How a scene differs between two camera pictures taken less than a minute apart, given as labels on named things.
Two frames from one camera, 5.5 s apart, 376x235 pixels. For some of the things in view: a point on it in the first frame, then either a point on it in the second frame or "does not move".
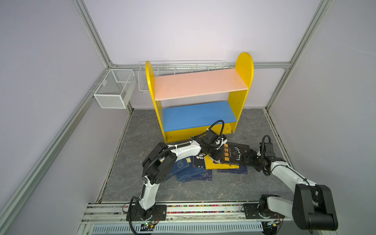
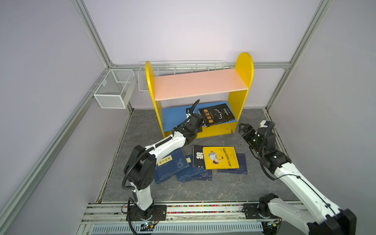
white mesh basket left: x=115 y=90 does not move
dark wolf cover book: x=199 y=161 does not move
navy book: x=242 y=170 does not move
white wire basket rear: x=167 y=68 does not move
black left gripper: x=218 y=154 to x=200 y=129
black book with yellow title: x=233 y=153 to x=216 y=115
